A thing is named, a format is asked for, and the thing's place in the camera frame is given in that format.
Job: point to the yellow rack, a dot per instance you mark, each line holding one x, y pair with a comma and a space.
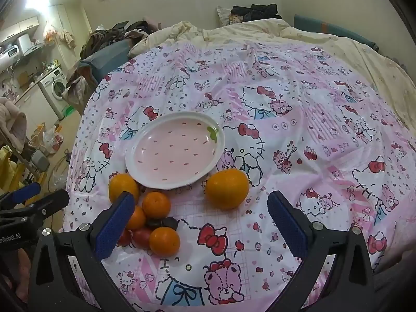
9, 172

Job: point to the blue bed frame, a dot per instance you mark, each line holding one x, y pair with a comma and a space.
97, 60

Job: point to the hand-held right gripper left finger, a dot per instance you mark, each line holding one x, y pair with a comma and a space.
113, 226

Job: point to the range hood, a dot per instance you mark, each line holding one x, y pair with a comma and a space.
31, 47

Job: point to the medium orange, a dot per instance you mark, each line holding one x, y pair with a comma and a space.
122, 185

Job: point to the grey box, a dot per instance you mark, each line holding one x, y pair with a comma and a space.
39, 162

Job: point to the white plastic bag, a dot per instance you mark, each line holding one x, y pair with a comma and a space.
52, 138

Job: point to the pile of dark clothes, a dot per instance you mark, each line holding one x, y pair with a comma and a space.
255, 11

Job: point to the large orange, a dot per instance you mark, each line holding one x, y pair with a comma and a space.
227, 187

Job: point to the small orange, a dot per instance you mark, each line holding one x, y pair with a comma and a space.
138, 217
156, 204
164, 241

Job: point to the cream duvet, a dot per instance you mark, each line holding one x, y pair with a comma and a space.
341, 47

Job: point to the red tomato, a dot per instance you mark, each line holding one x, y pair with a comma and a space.
124, 238
142, 236

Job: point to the dark plum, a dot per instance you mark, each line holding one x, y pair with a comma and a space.
170, 222
153, 223

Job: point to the floral pillow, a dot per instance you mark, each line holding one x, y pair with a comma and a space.
224, 14

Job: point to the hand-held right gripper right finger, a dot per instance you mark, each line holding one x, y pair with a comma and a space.
287, 226

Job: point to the white wall cabinet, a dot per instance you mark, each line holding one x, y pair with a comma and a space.
19, 26

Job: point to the heap of brown clothes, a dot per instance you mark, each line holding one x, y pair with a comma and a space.
97, 37

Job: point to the white washing machine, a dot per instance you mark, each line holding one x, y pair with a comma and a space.
55, 87

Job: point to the teal headboard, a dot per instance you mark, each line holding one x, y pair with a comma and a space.
334, 31

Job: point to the pink strawberry-shaped plate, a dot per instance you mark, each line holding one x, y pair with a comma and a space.
175, 151

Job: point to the beige plush cloth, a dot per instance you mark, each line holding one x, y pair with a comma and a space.
13, 120

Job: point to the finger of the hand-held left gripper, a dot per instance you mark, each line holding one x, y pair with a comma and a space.
21, 195
48, 203

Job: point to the pink cartoon printed blanket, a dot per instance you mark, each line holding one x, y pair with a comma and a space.
260, 130

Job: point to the white water heater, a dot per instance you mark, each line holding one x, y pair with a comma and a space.
9, 54

